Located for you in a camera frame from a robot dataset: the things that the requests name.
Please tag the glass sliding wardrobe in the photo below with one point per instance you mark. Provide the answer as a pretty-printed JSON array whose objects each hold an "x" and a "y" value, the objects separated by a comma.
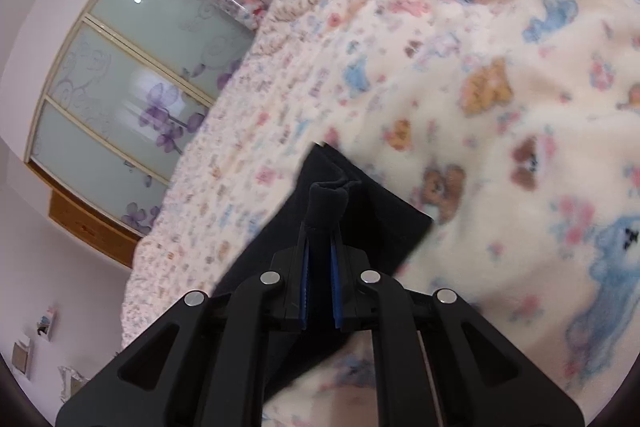
[{"x": 127, "y": 93}]

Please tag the white rack shelf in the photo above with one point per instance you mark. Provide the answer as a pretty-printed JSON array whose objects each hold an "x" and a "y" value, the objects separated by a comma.
[{"x": 72, "y": 382}]

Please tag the black pants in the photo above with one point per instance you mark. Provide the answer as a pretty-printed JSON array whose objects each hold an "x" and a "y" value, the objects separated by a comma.
[{"x": 339, "y": 203}]

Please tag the fleece bear print blanket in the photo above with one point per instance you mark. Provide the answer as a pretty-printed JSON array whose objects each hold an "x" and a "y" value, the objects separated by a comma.
[{"x": 514, "y": 126}]

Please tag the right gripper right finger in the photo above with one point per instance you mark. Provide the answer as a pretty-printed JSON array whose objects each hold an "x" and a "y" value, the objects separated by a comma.
[{"x": 349, "y": 305}]

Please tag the plush toy tube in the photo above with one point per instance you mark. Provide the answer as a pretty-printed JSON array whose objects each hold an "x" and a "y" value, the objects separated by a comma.
[{"x": 249, "y": 13}]

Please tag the wall shelf with books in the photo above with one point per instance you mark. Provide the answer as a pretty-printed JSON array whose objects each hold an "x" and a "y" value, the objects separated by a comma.
[{"x": 24, "y": 347}]

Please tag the wooden door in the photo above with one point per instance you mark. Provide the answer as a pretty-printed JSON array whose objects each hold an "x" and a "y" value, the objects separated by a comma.
[{"x": 75, "y": 219}]

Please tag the floral bed sheet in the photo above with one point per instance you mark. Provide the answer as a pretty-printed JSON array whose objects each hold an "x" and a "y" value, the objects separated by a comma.
[{"x": 241, "y": 165}]

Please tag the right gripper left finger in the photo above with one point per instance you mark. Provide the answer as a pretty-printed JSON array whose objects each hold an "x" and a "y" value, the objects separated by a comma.
[{"x": 289, "y": 310}]

